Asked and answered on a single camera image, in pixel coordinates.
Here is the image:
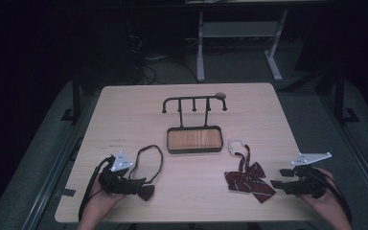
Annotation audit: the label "black hook rack wooden base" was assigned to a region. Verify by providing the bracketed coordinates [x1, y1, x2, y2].
[161, 94, 228, 155]

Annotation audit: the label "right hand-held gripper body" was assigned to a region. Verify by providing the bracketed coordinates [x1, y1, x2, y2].
[282, 151, 333, 199]

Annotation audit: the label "black floor cables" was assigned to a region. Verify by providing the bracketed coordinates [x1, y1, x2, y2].
[130, 32, 199, 86]

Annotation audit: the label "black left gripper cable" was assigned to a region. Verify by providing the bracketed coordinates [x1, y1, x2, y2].
[78, 155, 117, 222]

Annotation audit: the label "black bow tie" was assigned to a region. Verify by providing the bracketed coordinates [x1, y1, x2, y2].
[127, 144, 164, 202]

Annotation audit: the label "grey tape strip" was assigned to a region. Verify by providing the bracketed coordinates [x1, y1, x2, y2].
[55, 188, 77, 197]

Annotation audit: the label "person's right hand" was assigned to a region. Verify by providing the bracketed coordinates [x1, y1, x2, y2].
[299, 167, 344, 221]

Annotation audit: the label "white metal desk frame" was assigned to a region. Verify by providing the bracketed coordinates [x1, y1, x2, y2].
[195, 9, 289, 83]

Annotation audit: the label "person's left hand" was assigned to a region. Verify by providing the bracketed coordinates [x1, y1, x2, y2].
[87, 172, 127, 221]

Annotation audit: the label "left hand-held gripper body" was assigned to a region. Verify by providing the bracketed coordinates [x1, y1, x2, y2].
[98, 149, 139, 196]

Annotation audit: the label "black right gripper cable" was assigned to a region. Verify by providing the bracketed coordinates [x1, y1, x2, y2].
[317, 172, 355, 225]

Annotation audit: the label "black metal stand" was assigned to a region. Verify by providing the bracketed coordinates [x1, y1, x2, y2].
[331, 65, 361, 125]
[59, 72, 84, 125]

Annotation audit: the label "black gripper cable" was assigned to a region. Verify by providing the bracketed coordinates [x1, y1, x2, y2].
[317, 172, 355, 225]
[78, 155, 117, 222]

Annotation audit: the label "dark red striped bow tie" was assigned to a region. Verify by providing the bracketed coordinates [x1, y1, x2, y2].
[223, 137, 278, 204]

